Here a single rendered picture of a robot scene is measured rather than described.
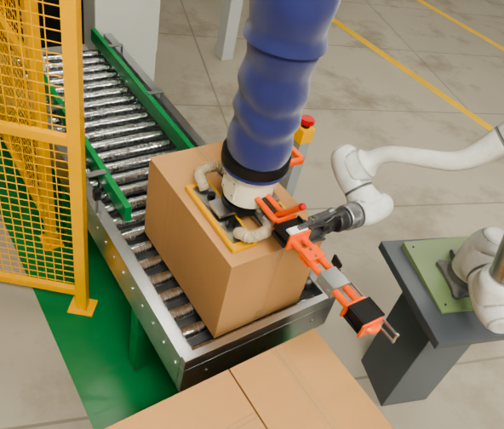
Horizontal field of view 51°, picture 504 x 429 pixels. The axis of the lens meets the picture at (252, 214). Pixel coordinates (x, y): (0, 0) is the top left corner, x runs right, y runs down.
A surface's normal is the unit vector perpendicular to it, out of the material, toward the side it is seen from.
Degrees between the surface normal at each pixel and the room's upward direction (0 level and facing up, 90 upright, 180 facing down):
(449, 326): 0
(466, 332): 0
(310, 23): 87
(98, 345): 0
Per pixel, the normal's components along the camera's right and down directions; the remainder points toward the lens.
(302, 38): 0.18, 0.83
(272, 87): -0.12, 0.49
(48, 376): 0.18, -0.73
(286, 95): 0.36, 0.50
